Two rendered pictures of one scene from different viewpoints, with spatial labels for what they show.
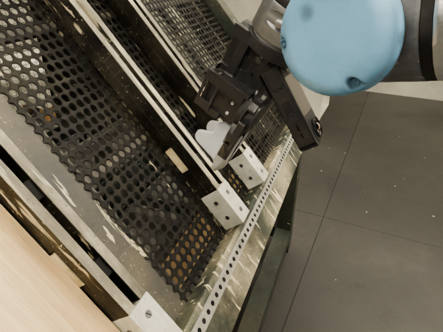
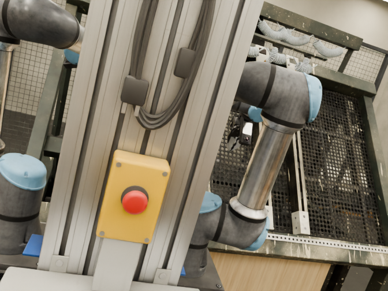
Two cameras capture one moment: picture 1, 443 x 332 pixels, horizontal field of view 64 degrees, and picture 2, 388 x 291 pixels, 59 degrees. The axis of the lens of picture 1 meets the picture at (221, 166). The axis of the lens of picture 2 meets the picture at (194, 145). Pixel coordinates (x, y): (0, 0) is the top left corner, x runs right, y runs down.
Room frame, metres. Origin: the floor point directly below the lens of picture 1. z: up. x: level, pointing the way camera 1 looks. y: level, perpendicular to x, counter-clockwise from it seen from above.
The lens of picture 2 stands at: (-0.62, -1.04, 1.62)
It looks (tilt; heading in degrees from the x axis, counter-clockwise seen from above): 13 degrees down; 50
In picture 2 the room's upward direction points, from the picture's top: 16 degrees clockwise
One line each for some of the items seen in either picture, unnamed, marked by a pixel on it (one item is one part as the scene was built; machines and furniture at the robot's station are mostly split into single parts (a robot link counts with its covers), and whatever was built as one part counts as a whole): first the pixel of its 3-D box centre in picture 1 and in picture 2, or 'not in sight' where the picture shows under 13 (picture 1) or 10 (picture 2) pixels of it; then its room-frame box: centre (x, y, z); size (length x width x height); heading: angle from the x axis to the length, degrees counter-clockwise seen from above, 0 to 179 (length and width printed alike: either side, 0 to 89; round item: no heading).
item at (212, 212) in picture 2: not in sight; (199, 215); (0.06, -0.35, 1.20); 0.13 x 0.12 x 0.14; 141
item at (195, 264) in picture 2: not in sight; (186, 248); (0.05, -0.35, 1.09); 0.15 x 0.15 x 0.10
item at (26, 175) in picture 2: not in sight; (18, 182); (-0.40, -0.13, 1.20); 0.13 x 0.12 x 0.14; 131
